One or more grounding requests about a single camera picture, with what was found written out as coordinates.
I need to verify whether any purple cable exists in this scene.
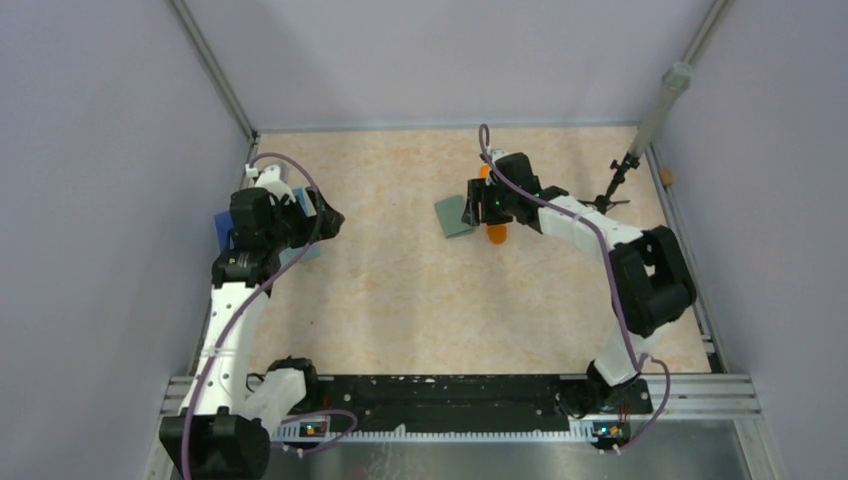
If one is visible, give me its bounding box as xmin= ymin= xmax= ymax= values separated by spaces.
xmin=180 ymin=152 xmax=359 ymax=480
xmin=478 ymin=123 xmax=672 ymax=453

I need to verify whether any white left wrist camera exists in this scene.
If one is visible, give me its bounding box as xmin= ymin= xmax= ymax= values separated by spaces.
xmin=245 ymin=163 xmax=291 ymax=198

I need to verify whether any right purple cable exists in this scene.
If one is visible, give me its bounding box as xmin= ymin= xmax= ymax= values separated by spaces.
xmin=478 ymin=123 xmax=672 ymax=453

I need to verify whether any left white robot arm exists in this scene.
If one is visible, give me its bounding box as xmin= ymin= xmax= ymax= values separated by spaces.
xmin=159 ymin=187 xmax=345 ymax=479

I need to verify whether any black tripod stand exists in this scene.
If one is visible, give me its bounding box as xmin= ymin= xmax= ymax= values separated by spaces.
xmin=579 ymin=153 xmax=641 ymax=214

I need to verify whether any green card holder wallet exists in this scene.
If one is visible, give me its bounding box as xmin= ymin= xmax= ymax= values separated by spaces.
xmin=434 ymin=195 xmax=475 ymax=239

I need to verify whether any orange cylinder tube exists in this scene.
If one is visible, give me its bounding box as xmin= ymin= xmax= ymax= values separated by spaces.
xmin=479 ymin=164 xmax=509 ymax=245

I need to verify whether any grey pole on tripod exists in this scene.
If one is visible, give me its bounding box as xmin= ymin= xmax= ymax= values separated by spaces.
xmin=627 ymin=62 xmax=695 ymax=159

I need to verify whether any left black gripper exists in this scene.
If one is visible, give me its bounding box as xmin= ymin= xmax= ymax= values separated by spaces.
xmin=265 ymin=184 xmax=343 ymax=251

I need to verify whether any white perforated cable tray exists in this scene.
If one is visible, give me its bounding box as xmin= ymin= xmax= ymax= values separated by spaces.
xmin=271 ymin=420 xmax=630 ymax=446

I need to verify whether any blue three-compartment organizer box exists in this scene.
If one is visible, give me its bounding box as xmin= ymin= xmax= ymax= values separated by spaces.
xmin=213 ymin=187 xmax=315 ymax=262

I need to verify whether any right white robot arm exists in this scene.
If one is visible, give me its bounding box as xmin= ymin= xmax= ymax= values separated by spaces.
xmin=462 ymin=148 xmax=697 ymax=412

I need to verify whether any small orange block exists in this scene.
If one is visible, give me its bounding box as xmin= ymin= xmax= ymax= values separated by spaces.
xmin=658 ymin=168 xmax=674 ymax=188

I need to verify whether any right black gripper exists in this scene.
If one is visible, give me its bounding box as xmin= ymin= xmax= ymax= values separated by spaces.
xmin=462 ymin=178 xmax=517 ymax=227

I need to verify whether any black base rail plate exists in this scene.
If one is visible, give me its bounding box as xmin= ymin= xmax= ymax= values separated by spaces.
xmin=296 ymin=374 xmax=653 ymax=433

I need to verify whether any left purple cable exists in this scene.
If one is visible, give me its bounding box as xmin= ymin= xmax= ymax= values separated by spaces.
xmin=180 ymin=152 xmax=359 ymax=480

